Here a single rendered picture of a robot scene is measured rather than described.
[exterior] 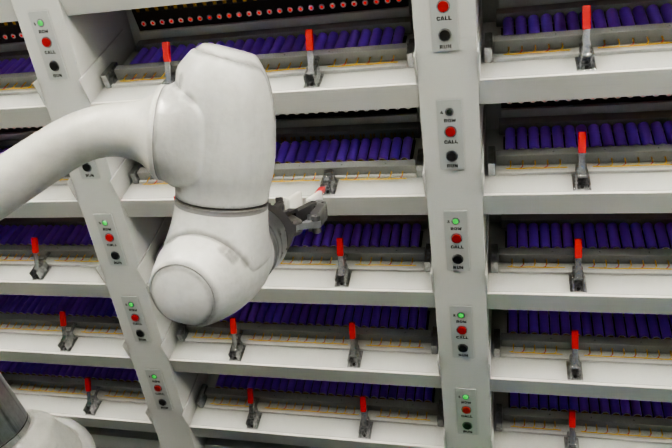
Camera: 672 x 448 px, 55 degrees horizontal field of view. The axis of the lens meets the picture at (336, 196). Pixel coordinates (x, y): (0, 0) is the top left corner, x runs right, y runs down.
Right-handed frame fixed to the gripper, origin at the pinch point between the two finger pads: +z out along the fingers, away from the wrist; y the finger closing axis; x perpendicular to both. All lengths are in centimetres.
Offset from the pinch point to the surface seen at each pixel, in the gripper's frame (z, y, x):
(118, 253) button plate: 16, -47, -14
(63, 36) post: 5, -44, 30
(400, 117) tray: 28.5, 11.4, 10.6
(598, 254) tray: 24, 47, -15
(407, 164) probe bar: 17.6, 14.1, 3.1
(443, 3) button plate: 5.0, 22.6, 29.2
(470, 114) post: 10.0, 25.8, 12.1
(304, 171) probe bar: 17.7, -5.4, 2.3
